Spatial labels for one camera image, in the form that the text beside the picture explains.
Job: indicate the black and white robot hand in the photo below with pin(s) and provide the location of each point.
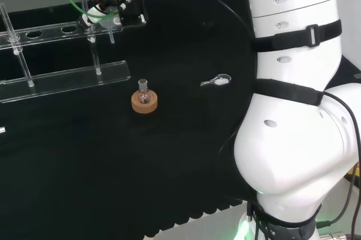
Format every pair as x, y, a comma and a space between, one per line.
131, 8

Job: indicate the clear plastic funnel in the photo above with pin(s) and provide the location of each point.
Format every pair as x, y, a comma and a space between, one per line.
109, 24

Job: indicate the clear funnel stand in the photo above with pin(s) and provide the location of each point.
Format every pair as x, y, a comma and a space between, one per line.
70, 77

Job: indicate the glass weighing funnel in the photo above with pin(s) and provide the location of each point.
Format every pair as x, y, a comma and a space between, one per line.
221, 82

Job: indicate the round-bottom glass flask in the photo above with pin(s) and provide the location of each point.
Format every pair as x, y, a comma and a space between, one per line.
144, 96

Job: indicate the black bench cloth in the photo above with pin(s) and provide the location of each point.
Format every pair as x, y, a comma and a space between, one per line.
112, 166

